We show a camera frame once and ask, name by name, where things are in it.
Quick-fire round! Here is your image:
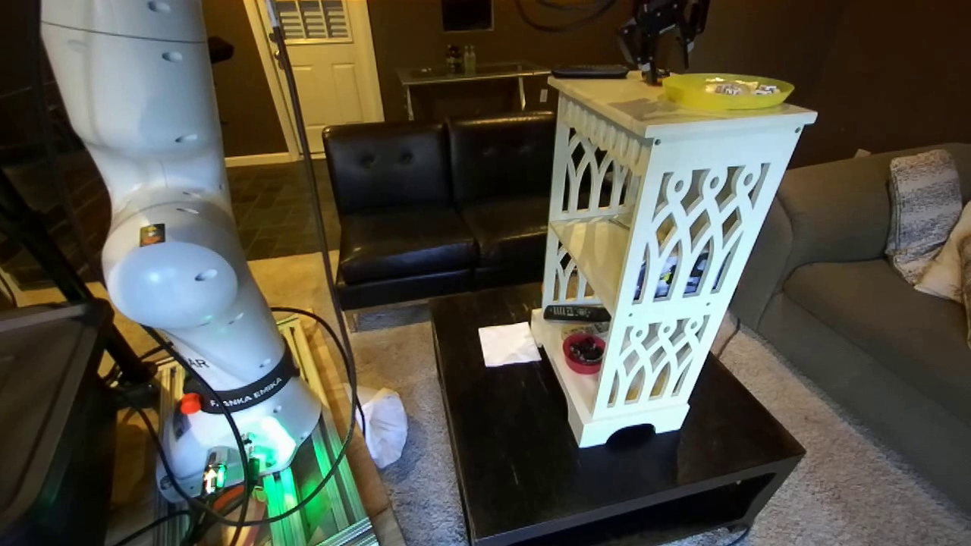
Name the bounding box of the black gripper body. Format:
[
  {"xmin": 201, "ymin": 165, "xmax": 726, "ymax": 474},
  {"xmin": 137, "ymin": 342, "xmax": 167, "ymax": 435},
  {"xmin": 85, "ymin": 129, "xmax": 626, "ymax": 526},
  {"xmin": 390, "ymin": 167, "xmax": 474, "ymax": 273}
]
[{"xmin": 615, "ymin": 0, "xmax": 714, "ymax": 51}]

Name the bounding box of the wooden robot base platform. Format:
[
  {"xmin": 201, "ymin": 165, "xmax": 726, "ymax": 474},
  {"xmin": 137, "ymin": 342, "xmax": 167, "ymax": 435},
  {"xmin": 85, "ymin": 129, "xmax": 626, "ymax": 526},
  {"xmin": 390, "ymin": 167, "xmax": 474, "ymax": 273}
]
[{"xmin": 149, "ymin": 312, "xmax": 406, "ymax": 546}]

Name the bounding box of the white lattice shelf unit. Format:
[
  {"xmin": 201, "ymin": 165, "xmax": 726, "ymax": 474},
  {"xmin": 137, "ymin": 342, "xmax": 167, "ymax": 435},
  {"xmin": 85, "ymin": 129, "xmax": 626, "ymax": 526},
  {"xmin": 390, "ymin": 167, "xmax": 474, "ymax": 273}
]
[{"xmin": 525, "ymin": 67, "xmax": 824, "ymax": 452}]

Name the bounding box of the black flat case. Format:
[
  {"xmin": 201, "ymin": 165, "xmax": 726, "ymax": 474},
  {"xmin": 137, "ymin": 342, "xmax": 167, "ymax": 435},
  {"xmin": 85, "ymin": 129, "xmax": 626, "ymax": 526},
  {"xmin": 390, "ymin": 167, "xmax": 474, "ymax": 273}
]
[{"xmin": 550, "ymin": 61, "xmax": 630, "ymax": 82}]

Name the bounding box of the blue white small object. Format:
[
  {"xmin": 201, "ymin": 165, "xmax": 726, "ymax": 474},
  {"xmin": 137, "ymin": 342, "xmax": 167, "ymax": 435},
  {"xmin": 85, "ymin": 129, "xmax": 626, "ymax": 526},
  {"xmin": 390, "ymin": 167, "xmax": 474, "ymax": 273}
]
[{"xmin": 652, "ymin": 252, "xmax": 714, "ymax": 296}]

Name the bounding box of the black remote control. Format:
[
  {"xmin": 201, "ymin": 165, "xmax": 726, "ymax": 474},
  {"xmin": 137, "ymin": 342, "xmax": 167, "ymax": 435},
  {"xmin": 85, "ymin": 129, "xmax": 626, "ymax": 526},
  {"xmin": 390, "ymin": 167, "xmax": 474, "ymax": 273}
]
[{"xmin": 541, "ymin": 299, "xmax": 613, "ymax": 325}]

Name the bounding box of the grey patterned pillow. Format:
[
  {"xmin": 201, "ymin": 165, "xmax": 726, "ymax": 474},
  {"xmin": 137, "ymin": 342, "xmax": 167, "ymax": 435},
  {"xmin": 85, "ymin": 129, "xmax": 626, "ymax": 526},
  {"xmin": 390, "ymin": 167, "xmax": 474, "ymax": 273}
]
[{"xmin": 882, "ymin": 147, "xmax": 966, "ymax": 286}]

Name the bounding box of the red bowl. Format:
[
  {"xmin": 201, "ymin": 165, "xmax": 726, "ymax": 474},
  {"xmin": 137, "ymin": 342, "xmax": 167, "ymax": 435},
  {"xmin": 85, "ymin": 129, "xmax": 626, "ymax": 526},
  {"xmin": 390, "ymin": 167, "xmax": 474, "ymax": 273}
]
[{"xmin": 562, "ymin": 332, "xmax": 611, "ymax": 376}]

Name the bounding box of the black leather sofa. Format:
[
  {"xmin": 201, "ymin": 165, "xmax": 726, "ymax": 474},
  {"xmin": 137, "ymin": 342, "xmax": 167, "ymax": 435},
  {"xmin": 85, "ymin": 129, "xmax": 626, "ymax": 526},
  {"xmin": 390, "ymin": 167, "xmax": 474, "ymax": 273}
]
[{"xmin": 318, "ymin": 107, "xmax": 560, "ymax": 312}]

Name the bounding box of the white paper napkin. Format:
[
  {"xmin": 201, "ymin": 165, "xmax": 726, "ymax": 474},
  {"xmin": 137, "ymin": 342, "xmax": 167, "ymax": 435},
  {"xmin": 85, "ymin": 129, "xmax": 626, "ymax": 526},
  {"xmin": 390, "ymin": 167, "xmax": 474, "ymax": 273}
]
[{"xmin": 478, "ymin": 318, "xmax": 548, "ymax": 369}]

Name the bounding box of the white panel door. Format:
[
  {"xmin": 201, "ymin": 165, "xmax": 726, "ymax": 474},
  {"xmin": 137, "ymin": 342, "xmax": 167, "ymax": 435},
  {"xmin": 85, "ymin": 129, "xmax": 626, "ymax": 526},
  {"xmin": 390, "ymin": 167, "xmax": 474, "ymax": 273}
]
[{"xmin": 239, "ymin": 0, "xmax": 390, "ymax": 162}]

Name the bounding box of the grey fabric sofa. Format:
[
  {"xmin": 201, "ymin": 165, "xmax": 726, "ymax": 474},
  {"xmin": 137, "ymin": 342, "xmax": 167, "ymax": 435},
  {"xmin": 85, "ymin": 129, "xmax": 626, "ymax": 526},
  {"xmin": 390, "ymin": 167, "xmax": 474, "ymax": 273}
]
[{"xmin": 730, "ymin": 141, "xmax": 971, "ymax": 514}]

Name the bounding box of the cream cushion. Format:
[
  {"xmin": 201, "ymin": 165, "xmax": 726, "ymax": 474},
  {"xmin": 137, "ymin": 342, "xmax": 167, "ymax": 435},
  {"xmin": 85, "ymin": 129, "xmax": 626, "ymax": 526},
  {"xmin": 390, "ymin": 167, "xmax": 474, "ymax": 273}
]
[{"xmin": 914, "ymin": 201, "xmax": 971, "ymax": 307}]

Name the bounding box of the black coffee table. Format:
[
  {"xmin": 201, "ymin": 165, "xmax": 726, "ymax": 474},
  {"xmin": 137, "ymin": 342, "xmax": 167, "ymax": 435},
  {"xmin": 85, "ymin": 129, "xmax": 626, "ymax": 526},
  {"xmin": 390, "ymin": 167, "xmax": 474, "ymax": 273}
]
[{"xmin": 432, "ymin": 283, "xmax": 811, "ymax": 546}]

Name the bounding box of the white plastic bag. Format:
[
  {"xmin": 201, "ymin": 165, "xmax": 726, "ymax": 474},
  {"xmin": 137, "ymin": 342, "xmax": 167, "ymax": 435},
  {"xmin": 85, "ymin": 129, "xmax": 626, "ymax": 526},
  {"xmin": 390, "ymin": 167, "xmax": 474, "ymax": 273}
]
[{"xmin": 356, "ymin": 382, "xmax": 413, "ymax": 470}]

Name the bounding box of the white bottle orange cap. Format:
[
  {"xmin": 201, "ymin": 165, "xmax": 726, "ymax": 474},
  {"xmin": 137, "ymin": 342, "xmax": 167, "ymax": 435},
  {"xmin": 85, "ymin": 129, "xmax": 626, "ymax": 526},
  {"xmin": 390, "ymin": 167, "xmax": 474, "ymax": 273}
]
[{"xmin": 163, "ymin": 393, "xmax": 208, "ymax": 449}]

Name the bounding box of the dark grey box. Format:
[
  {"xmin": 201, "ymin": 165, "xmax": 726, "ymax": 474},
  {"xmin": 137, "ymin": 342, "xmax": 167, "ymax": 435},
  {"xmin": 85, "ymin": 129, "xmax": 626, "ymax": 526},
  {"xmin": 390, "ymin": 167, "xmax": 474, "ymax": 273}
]
[{"xmin": 0, "ymin": 299, "xmax": 118, "ymax": 546}]

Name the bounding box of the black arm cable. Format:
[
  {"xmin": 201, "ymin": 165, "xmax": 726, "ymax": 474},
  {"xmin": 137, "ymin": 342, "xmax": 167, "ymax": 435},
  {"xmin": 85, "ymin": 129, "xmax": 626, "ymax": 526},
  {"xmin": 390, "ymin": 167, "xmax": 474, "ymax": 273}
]
[{"xmin": 511, "ymin": 0, "xmax": 621, "ymax": 34}]

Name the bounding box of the dark wall frame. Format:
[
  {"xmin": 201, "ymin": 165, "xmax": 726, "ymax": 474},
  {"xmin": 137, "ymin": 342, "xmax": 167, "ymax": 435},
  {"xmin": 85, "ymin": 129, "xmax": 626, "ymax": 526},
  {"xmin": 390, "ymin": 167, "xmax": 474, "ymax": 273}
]
[{"xmin": 438, "ymin": 0, "xmax": 497, "ymax": 36}]

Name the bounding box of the black camera on stand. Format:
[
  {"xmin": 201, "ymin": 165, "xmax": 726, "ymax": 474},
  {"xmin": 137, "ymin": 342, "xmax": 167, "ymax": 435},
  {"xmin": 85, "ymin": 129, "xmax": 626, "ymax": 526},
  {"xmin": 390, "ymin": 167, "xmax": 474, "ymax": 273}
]
[{"xmin": 203, "ymin": 34, "xmax": 236, "ymax": 67}]

